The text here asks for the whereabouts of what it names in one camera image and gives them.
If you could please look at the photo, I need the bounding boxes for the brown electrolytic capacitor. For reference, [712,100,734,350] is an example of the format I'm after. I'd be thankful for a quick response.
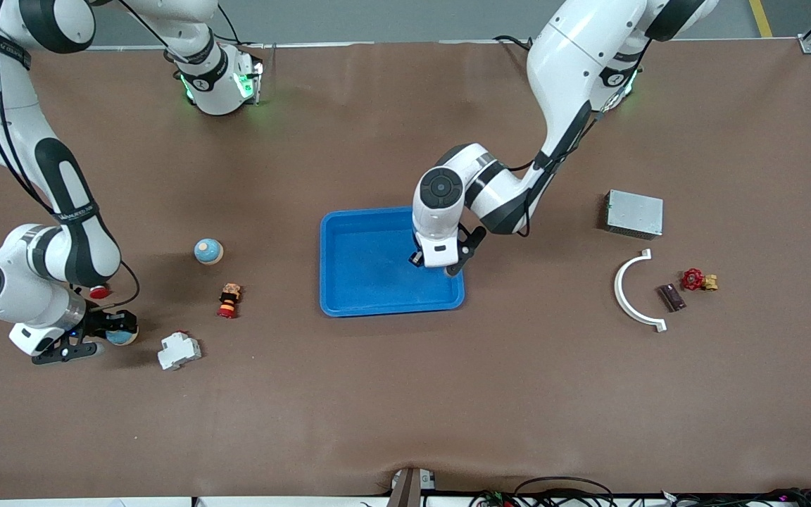
[656,283,687,313]

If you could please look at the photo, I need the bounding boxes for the blue plastic tray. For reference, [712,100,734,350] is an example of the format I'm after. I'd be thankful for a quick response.
[319,204,466,318]

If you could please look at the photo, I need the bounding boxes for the white circuit breaker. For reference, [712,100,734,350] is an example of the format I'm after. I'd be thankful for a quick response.
[157,330,203,372]

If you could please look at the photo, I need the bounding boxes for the brown table mat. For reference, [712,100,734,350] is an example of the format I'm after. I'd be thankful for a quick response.
[0,39,811,501]

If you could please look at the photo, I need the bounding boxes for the grey metal box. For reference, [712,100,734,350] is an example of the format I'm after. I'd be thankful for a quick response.
[604,189,665,240]

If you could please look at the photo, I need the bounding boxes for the black right camera bracket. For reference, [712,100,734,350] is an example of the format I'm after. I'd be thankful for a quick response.
[31,337,105,365]

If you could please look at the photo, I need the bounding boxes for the black camera bracket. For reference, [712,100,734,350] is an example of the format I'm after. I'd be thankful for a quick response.
[31,337,105,365]
[446,225,488,277]

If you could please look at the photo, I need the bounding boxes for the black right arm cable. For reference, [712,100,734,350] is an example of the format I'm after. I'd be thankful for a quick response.
[0,0,142,314]

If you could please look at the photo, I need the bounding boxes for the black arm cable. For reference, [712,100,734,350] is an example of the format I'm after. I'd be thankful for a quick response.
[0,0,142,314]
[510,39,654,239]

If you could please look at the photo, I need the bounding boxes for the black left camera bracket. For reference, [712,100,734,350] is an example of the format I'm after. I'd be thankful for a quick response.
[446,225,488,277]

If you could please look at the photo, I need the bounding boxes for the orange red emergency stop switch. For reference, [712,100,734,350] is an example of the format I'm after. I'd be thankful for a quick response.
[218,283,244,319]

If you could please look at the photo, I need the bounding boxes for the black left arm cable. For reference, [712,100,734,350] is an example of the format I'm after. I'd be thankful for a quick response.
[510,39,654,239]

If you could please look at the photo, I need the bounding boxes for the white curved plastic bracket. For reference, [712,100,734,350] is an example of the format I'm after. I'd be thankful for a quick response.
[613,248,668,333]

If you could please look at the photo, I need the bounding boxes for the metal base bracket green light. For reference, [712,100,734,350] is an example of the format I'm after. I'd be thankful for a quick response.
[235,58,265,106]

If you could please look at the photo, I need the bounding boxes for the red handle brass valve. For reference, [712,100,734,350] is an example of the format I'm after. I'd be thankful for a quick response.
[681,268,719,293]

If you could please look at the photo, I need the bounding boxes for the black right base cables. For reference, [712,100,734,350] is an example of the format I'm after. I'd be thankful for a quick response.
[198,4,269,54]

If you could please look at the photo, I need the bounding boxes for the black cable bundle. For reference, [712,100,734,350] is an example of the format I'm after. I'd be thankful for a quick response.
[469,477,811,507]

